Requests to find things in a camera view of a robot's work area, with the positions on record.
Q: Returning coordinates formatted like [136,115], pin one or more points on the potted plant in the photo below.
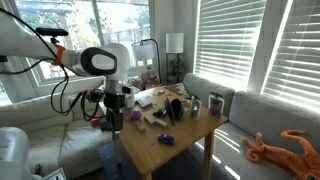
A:
[175,68]

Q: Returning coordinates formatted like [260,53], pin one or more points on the white leather sofa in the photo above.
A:
[59,136]

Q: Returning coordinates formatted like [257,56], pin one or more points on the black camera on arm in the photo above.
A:
[52,32]

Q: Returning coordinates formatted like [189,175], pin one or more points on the black arc lamp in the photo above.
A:
[146,49]

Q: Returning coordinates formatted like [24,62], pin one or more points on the white plastic bottle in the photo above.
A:
[129,101]

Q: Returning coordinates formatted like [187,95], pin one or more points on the grey sofa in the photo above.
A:
[250,113]

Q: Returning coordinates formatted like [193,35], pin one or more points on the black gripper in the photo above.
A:
[114,103]

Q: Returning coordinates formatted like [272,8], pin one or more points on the black pouch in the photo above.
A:
[174,109]

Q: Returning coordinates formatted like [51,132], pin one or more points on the red object on sofa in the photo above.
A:
[96,120]

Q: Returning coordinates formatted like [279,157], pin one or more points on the papers on table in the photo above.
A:
[144,100]

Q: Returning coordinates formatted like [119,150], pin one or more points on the orange plush octopus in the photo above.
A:
[306,167]

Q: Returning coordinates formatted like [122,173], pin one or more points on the wooden table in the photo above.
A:
[148,154]

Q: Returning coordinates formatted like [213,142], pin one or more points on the light wooden block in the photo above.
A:
[149,119]
[161,122]
[140,126]

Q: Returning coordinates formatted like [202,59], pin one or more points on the stuffed toy by window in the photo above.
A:
[149,76]

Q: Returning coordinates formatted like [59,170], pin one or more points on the purple ball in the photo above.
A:
[136,115]

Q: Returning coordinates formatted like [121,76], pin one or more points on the magazine on table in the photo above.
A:
[180,89]

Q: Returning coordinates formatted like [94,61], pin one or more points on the blue toy car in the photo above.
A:
[166,139]

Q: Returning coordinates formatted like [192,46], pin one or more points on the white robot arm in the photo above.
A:
[110,61]

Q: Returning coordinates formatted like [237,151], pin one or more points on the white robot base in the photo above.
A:
[14,151]

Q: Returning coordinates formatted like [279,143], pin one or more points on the white floor lamp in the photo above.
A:
[174,44]

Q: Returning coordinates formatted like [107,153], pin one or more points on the black toy car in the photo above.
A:
[160,113]

